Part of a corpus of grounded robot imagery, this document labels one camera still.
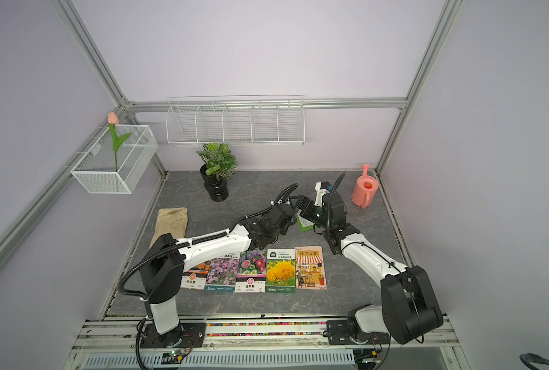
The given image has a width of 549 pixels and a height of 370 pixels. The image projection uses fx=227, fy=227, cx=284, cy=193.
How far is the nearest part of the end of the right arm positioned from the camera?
653mm

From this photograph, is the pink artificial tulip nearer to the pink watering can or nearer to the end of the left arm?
the end of the left arm

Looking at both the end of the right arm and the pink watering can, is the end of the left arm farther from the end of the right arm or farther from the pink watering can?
the pink watering can
